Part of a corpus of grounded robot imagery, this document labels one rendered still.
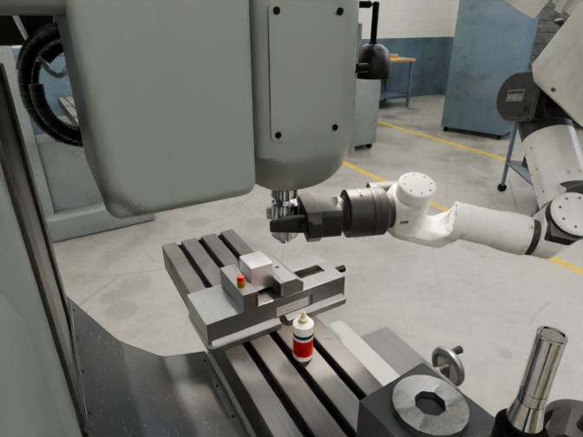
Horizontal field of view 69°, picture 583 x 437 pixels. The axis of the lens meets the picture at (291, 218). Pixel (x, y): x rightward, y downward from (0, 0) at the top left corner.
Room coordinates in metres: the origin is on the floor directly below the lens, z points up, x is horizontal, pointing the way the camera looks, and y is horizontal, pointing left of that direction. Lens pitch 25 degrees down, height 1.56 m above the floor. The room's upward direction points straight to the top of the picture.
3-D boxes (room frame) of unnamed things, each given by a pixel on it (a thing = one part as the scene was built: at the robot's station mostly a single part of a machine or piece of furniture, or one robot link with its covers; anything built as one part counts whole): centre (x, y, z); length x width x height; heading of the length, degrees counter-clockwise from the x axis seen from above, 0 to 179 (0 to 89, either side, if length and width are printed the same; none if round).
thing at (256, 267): (0.80, 0.08, 1.05); 0.06 x 0.05 x 0.06; 31
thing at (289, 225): (0.65, 0.01, 1.24); 0.06 x 0.02 x 0.03; 99
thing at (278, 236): (0.68, 0.01, 1.23); 0.05 x 0.05 x 0.06
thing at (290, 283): (0.83, 0.03, 1.03); 0.12 x 0.06 x 0.04; 31
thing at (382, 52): (0.87, -0.15, 1.48); 0.07 x 0.07 x 0.06
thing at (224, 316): (0.82, 0.05, 0.99); 0.35 x 0.15 x 0.11; 121
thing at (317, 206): (0.70, -0.08, 1.24); 0.13 x 0.12 x 0.10; 9
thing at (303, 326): (0.67, -0.02, 0.99); 0.04 x 0.04 x 0.11
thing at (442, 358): (0.93, -0.42, 0.64); 0.16 x 0.12 x 0.12; 119
